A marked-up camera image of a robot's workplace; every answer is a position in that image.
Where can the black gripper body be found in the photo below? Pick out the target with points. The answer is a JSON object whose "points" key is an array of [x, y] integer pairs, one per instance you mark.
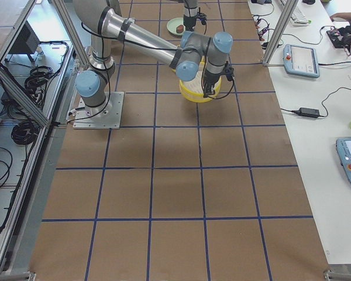
{"points": [[189, 21], [210, 79]]}

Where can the brown bun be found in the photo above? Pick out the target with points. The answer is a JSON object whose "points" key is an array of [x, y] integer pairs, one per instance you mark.
{"points": [[179, 29]]}

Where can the yellow steamer basket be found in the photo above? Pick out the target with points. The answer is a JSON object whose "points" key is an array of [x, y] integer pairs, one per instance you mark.
{"points": [[192, 90]]}

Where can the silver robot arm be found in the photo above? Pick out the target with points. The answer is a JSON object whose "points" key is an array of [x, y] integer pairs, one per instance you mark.
{"points": [[197, 53], [192, 13]]}

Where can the teach pendant tablet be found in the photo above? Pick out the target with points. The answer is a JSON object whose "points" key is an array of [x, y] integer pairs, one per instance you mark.
{"points": [[300, 61]]}

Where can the black power brick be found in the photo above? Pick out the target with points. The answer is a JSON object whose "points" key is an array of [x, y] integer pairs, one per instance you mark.
{"points": [[309, 112]]}

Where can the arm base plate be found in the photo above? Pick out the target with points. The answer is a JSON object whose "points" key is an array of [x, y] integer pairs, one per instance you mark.
{"points": [[105, 116]]}

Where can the aluminium frame post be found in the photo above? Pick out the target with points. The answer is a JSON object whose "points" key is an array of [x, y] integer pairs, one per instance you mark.
{"points": [[278, 31]]}

